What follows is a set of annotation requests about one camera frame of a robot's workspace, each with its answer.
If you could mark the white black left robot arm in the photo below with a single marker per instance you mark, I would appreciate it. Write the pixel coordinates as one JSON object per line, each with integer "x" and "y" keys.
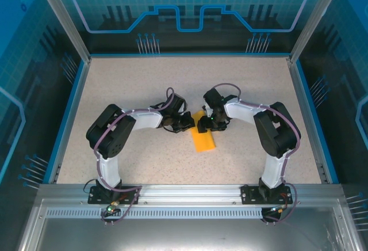
{"x": 110, "y": 136}

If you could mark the blue edge strip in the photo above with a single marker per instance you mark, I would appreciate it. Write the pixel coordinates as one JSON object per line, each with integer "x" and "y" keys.
{"x": 315, "y": 118}
{"x": 65, "y": 118}

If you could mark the aluminium frame post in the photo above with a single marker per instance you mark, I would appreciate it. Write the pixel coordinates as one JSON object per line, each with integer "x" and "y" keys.
{"x": 61, "y": 18}
{"x": 317, "y": 18}

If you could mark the wide aluminium mounting beam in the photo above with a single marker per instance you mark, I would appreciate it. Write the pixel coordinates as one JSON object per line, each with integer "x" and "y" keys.
{"x": 189, "y": 193}

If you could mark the steel cabinet panel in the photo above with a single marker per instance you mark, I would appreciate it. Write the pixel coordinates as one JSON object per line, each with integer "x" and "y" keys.
{"x": 187, "y": 233}

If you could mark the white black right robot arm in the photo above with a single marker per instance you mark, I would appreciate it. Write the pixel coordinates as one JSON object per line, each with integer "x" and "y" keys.
{"x": 276, "y": 136}

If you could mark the thin aluminium cross rail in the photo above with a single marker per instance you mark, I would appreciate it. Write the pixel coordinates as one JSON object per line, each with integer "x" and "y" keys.
{"x": 189, "y": 55}

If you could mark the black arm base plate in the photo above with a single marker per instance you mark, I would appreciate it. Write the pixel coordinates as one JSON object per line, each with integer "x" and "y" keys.
{"x": 248, "y": 194}
{"x": 129, "y": 196}

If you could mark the aluminium side rail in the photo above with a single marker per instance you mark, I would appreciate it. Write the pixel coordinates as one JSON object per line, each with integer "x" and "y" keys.
{"x": 71, "y": 118}
{"x": 308, "y": 118}

